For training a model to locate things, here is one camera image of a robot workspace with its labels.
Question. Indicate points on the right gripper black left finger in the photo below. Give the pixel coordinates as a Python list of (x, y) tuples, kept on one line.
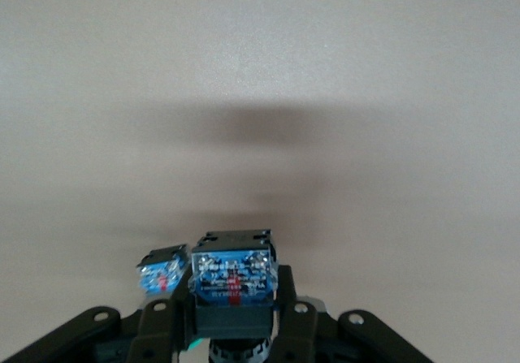
[(156, 330)]

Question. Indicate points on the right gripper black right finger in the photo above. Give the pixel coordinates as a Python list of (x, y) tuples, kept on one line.
[(296, 330)]

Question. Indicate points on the red mushroom push button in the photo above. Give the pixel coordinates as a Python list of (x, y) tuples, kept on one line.
[(233, 273)]

